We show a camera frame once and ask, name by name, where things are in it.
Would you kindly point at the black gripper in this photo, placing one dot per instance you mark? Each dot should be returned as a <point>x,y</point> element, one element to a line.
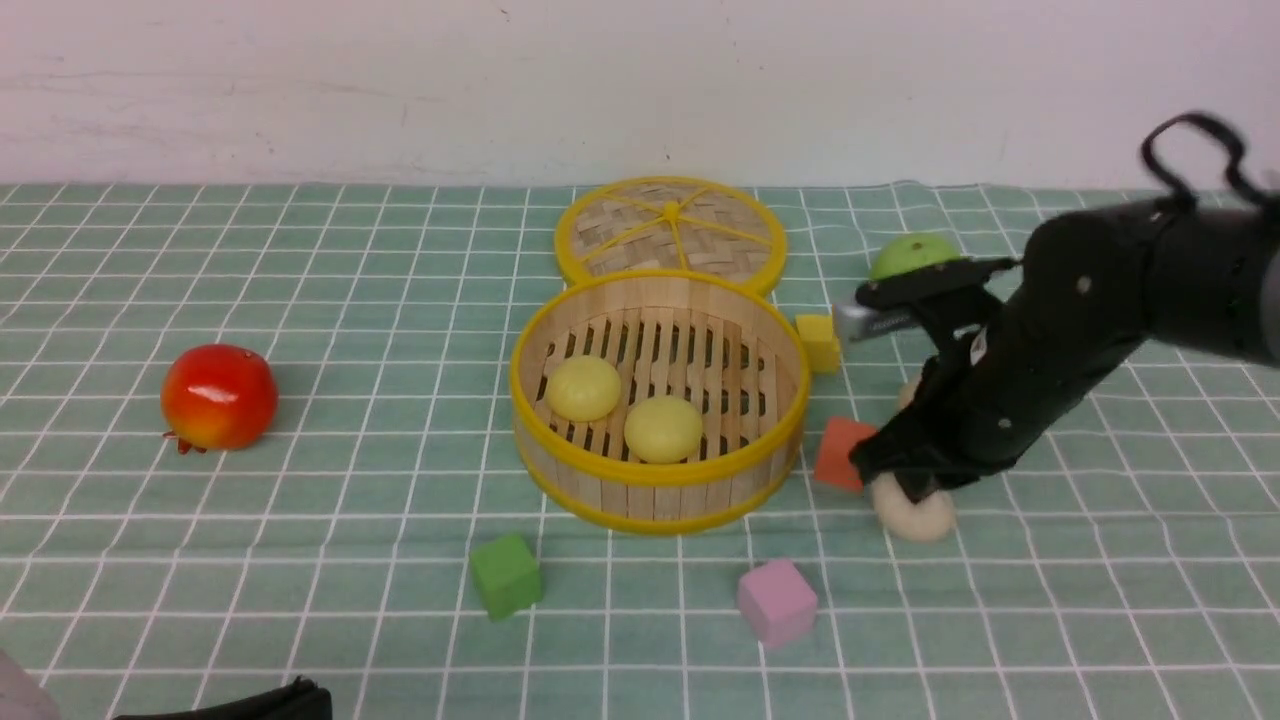
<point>997,388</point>

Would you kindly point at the white bun front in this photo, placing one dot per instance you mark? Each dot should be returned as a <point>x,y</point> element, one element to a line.
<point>927,521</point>

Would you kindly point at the white bun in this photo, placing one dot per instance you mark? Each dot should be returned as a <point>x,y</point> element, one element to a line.
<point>927,521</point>
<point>907,392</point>

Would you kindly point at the yellow bun front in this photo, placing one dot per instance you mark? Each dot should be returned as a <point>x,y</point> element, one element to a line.
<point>663,430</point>

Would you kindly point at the yellow bun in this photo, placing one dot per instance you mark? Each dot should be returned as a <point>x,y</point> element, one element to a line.
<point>583,388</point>
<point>663,430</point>

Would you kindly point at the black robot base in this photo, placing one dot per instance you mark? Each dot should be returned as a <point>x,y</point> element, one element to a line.
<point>302,699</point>

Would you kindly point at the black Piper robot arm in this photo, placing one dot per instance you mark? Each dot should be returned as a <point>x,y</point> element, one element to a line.
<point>1207,276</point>

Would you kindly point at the bamboo steamer tray yellow rim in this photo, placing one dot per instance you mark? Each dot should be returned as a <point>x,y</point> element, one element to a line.
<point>728,351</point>

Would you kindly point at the woven bamboo steamer lid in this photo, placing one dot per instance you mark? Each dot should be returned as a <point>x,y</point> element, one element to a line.
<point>672,222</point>

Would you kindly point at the orange foam cube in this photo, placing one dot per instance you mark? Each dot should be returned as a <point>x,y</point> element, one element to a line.
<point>832,466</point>

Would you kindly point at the yellow foam cube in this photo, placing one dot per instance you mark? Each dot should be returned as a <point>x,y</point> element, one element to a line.
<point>822,346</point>

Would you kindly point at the pink foam cube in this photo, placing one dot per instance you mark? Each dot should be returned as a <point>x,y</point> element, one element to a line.
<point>777,602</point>

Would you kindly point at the green apple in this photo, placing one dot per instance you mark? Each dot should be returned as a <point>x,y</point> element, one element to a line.
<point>912,251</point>

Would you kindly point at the green foam cube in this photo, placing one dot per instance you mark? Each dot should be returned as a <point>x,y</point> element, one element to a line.
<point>507,576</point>

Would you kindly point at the green checkered tablecloth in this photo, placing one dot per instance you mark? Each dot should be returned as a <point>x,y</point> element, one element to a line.
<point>1127,569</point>

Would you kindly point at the red apple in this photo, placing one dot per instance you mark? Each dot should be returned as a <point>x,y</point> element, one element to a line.
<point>218,397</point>

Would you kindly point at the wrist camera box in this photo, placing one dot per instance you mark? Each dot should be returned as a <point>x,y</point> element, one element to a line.
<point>944,299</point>

